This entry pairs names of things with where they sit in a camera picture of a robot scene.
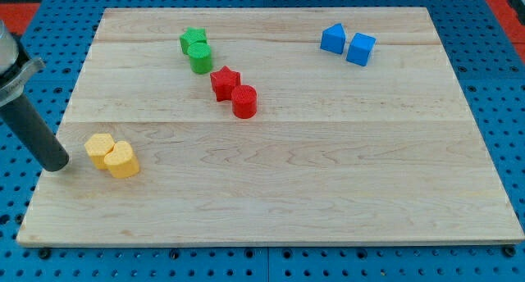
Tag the red star block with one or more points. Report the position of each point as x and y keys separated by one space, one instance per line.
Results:
x=223 y=81

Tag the green cylinder block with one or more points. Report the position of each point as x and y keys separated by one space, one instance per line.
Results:
x=200 y=58

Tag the blue cube block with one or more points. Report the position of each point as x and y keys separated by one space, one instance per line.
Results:
x=360 y=49

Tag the yellow hexagon block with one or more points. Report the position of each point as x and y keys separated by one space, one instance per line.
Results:
x=97 y=147

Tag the wooden board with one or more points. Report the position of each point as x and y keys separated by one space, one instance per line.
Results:
x=337 y=155

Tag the yellow heart block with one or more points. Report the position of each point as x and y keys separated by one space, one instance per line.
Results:
x=121 y=161

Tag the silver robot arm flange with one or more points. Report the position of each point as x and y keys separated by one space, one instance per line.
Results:
x=16 y=67

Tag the green star block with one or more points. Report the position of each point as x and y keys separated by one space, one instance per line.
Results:
x=191 y=36

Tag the red cylinder block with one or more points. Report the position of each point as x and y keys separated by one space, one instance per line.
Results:
x=244 y=101

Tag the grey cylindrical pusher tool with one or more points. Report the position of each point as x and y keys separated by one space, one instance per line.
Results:
x=30 y=128

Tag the blue triangular prism block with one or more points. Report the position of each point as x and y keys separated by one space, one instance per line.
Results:
x=333 y=39

